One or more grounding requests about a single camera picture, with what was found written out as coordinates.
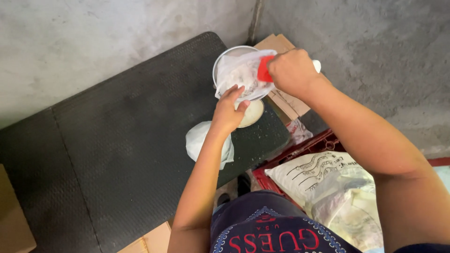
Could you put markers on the white printed sack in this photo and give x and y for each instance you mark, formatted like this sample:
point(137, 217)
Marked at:
point(309, 172)

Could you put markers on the cream round dish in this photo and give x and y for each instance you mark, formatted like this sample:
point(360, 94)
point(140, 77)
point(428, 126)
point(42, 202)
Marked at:
point(253, 114)

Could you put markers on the person's right fingers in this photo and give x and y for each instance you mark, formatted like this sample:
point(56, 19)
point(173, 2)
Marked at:
point(274, 70)

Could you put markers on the round metal bowl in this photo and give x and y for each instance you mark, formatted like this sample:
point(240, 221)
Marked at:
point(228, 54)

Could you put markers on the person's black shoe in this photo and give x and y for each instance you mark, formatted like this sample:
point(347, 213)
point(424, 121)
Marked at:
point(223, 199)
point(244, 184)

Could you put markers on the small printed plastic packet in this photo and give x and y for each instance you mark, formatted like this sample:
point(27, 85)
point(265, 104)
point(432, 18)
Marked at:
point(298, 131)

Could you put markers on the crumpled white plastic bag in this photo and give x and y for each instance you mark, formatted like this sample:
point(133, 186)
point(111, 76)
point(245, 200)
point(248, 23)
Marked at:
point(197, 140)

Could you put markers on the flattened brown cardboard pieces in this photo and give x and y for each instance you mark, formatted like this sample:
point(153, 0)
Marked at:
point(288, 103)

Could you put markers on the person's right hand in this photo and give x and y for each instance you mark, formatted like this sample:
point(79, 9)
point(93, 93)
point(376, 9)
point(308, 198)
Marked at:
point(293, 72)

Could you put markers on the large translucent plastic bag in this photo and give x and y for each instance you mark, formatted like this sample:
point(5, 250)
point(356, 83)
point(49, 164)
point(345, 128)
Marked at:
point(348, 207)

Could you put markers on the clear plastic bag with grains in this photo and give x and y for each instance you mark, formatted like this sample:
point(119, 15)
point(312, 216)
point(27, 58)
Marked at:
point(239, 73)

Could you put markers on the brown cardboard box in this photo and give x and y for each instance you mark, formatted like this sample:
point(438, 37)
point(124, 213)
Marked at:
point(12, 218)
point(154, 240)

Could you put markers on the person's navy printed shirt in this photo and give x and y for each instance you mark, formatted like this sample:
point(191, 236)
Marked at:
point(267, 228)

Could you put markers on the red plastic crate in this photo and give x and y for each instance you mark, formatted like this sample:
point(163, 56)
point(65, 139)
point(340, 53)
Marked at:
point(309, 146)

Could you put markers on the person's left hand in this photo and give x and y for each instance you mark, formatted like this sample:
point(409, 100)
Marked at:
point(225, 116)

